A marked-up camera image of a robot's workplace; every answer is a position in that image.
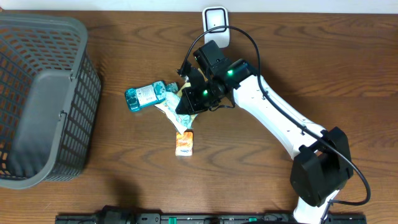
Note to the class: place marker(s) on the grey plastic basket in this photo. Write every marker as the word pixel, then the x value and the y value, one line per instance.
pixel 50 93

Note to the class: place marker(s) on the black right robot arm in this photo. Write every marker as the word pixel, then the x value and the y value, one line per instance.
pixel 321 158

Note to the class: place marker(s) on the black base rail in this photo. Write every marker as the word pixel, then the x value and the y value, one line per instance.
pixel 116 215

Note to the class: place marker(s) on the teal wet wipes pack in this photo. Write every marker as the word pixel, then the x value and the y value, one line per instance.
pixel 183 120

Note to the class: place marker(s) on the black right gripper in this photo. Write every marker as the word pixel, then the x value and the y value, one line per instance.
pixel 193 106

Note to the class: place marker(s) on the teal mouthwash bottle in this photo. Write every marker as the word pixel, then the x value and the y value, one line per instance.
pixel 155 93

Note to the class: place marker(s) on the orange snack bag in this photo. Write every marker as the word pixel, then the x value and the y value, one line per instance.
pixel 172 87

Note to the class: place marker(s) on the white barcode scanner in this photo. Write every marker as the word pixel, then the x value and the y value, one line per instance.
pixel 215 17

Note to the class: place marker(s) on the small orange box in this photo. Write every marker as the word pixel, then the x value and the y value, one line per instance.
pixel 184 144

